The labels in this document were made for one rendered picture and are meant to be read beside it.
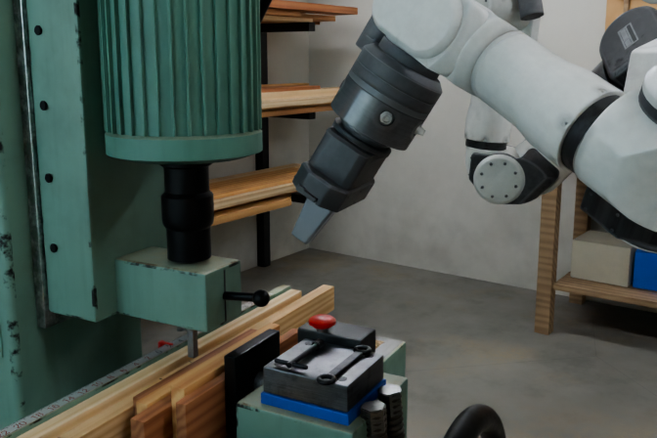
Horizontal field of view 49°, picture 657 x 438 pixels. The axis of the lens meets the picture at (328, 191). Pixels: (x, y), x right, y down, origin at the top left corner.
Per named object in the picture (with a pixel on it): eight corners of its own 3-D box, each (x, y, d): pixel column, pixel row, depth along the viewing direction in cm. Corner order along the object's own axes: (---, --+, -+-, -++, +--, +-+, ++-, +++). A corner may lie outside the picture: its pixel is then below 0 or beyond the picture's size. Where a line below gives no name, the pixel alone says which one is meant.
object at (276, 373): (348, 426, 69) (348, 372, 68) (251, 401, 74) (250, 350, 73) (401, 374, 80) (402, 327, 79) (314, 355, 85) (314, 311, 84)
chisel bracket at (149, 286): (207, 346, 82) (205, 274, 80) (114, 326, 88) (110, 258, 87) (245, 326, 88) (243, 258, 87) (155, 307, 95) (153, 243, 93)
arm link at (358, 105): (349, 230, 67) (417, 122, 64) (269, 172, 69) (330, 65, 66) (386, 208, 79) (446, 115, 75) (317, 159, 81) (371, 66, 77)
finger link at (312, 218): (288, 229, 77) (318, 181, 75) (313, 246, 76) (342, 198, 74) (283, 232, 75) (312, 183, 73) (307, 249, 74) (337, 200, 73)
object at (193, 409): (188, 466, 73) (185, 405, 72) (177, 463, 74) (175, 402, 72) (302, 378, 93) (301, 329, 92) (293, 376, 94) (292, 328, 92)
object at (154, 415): (146, 471, 72) (143, 422, 71) (132, 466, 73) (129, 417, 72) (268, 383, 92) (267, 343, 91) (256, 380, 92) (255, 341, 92)
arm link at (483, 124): (474, 71, 120) (461, 186, 124) (466, 74, 110) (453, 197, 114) (541, 77, 117) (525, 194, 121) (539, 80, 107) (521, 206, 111)
